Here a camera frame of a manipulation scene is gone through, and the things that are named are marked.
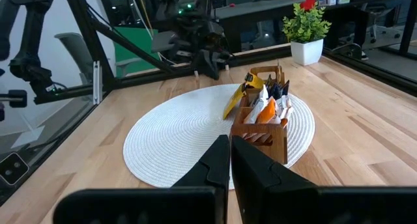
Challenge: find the silver table edge bracket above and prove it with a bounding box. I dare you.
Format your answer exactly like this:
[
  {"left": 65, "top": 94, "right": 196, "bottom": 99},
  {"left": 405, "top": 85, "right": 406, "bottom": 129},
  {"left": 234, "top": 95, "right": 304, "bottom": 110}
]
[{"left": 92, "top": 60, "right": 103, "bottom": 105}]

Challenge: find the wooden three-compartment box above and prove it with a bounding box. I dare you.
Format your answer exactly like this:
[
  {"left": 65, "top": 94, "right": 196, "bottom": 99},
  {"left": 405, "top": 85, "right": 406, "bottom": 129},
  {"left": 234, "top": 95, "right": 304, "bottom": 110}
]
[{"left": 229, "top": 64, "right": 289, "bottom": 165}]

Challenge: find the red pot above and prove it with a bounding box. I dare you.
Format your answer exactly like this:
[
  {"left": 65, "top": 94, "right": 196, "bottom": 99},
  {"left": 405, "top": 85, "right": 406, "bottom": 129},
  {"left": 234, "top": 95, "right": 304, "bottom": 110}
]
[{"left": 298, "top": 0, "right": 318, "bottom": 12}]

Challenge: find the white orange tea sachet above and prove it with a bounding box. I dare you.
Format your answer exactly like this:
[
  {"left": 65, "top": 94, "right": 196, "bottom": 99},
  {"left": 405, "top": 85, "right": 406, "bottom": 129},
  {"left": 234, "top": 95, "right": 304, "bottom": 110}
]
[
  {"left": 255, "top": 97, "right": 278, "bottom": 124},
  {"left": 276, "top": 94, "right": 295, "bottom": 120}
]

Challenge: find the grey rolling desk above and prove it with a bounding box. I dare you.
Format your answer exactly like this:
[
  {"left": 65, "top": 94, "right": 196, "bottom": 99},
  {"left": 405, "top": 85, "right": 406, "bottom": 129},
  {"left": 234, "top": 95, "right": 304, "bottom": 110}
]
[{"left": 213, "top": 0, "right": 307, "bottom": 54}]

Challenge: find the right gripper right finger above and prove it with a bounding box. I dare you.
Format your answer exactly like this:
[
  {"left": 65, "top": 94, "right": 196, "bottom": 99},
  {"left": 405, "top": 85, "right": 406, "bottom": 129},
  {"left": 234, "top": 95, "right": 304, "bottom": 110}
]
[{"left": 230, "top": 135, "right": 417, "bottom": 224}]

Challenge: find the green wall panel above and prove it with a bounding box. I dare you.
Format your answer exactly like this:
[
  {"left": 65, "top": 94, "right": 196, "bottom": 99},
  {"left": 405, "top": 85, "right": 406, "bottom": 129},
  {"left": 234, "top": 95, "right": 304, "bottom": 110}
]
[{"left": 112, "top": 25, "right": 160, "bottom": 78}]

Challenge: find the small green potted plant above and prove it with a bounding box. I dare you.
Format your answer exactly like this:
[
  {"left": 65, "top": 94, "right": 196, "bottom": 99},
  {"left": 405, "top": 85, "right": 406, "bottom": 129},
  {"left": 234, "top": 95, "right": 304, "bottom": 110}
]
[{"left": 281, "top": 2, "right": 332, "bottom": 67}]

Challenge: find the yellow hanging cable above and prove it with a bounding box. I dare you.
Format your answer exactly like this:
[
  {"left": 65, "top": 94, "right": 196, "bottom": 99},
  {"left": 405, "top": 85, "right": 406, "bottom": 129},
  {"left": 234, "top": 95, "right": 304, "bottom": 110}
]
[{"left": 136, "top": 0, "right": 154, "bottom": 36}]

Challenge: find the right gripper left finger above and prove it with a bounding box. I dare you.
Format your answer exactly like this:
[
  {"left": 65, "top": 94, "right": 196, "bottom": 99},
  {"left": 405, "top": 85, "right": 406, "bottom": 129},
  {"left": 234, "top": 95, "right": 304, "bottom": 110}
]
[{"left": 53, "top": 134, "right": 231, "bottom": 224}]

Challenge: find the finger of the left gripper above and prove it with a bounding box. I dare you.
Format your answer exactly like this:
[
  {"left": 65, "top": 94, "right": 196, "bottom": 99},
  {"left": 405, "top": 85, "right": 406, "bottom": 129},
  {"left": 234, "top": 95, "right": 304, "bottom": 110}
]
[
  {"left": 208, "top": 50, "right": 223, "bottom": 81},
  {"left": 194, "top": 49, "right": 210, "bottom": 77}
]

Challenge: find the silver white tea sachet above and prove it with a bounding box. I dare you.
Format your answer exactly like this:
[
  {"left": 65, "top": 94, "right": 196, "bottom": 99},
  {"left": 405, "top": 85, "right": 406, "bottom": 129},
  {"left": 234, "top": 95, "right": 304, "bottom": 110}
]
[{"left": 242, "top": 85, "right": 270, "bottom": 124}]

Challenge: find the black square camera device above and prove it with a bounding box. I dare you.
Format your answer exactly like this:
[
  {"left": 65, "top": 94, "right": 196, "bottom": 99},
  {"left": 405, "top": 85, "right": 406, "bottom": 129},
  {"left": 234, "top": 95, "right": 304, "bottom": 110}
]
[{"left": 0, "top": 151, "right": 31, "bottom": 187}]

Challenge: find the white round woven placemat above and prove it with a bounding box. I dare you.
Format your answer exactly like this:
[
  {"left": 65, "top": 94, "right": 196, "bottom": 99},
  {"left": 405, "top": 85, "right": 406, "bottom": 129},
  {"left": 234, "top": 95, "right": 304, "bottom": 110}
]
[{"left": 122, "top": 83, "right": 316, "bottom": 189}]

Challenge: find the grey chair backrest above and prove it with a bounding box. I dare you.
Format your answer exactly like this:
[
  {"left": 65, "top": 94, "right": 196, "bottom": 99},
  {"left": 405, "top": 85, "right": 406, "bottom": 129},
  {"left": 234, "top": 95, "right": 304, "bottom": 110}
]
[{"left": 53, "top": 32, "right": 95, "bottom": 85}]

